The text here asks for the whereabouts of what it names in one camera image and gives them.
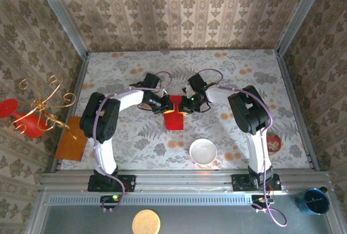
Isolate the aluminium side rail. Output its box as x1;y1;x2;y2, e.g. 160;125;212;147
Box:
49;52;91;173
275;50;321;172

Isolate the gold wire stand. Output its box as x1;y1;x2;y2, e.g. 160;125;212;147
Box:
8;74;77;140

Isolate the aluminium frame post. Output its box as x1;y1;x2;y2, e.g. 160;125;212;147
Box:
275;0;330;55
31;0;89;59

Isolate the aluminium frame cross rail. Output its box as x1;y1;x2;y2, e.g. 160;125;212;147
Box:
40;169;333;193

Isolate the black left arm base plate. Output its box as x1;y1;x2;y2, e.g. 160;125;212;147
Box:
87;174;136;193

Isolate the grey slotted cable duct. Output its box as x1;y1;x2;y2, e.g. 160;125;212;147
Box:
47;193;254;206

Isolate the red vase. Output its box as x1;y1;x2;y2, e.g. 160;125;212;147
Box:
0;98;59;139

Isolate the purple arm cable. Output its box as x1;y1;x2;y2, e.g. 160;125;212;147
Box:
92;71;174;213
196;68;288;228

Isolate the white bowl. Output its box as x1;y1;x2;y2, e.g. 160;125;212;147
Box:
189;138;218;166

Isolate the round cork coaster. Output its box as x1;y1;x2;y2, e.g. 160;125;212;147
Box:
131;208;161;234

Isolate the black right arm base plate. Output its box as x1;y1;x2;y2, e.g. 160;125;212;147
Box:
232;173;282;192

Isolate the floral tablecloth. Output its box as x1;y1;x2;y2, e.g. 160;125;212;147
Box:
58;49;311;170

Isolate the red paper sheet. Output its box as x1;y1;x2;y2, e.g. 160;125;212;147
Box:
163;94;185;131

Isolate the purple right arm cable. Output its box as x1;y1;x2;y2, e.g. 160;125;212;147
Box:
196;68;288;228

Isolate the grey metal shelf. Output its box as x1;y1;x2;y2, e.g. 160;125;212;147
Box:
27;190;342;234

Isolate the dark blue mug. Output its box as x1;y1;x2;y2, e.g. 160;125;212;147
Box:
294;186;331;216

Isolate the red patterned round disc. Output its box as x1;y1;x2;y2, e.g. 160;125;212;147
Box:
265;132;282;154

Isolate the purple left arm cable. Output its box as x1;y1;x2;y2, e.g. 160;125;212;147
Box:
92;71;174;213

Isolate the orange wooden board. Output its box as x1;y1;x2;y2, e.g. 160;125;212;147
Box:
54;116;89;161

